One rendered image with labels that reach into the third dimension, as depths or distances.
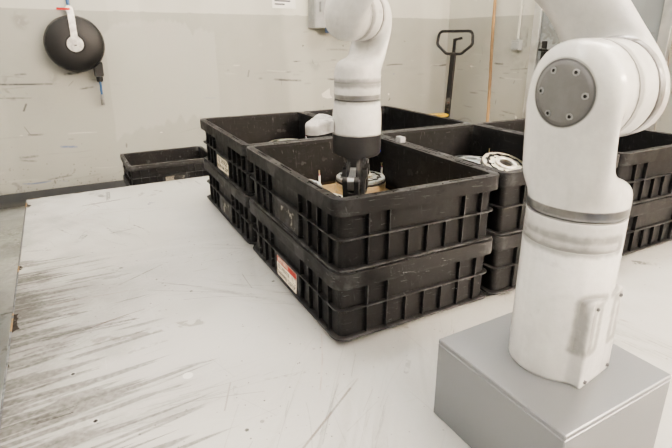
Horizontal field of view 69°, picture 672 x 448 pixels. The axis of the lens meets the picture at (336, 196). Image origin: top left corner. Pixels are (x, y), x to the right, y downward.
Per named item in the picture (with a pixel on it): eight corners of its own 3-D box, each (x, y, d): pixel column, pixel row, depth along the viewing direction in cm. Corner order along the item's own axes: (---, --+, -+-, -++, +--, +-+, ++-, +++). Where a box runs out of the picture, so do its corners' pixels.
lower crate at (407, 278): (490, 303, 85) (497, 238, 81) (336, 352, 71) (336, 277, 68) (369, 227, 118) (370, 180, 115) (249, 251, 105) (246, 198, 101)
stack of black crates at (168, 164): (207, 224, 275) (200, 145, 261) (223, 243, 250) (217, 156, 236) (131, 238, 256) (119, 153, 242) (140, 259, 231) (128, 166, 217)
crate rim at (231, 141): (371, 143, 112) (371, 133, 111) (244, 157, 99) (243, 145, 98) (301, 119, 146) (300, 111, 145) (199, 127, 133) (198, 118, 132)
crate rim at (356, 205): (503, 188, 78) (504, 174, 77) (336, 219, 65) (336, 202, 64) (371, 143, 112) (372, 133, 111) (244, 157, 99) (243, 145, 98)
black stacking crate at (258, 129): (369, 183, 115) (370, 135, 112) (247, 202, 102) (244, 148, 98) (301, 151, 148) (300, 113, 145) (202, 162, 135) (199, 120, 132)
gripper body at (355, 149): (378, 134, 71) (377, 195, 74) (383, 124, 79) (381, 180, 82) (327, 132, 72) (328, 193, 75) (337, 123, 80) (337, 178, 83)
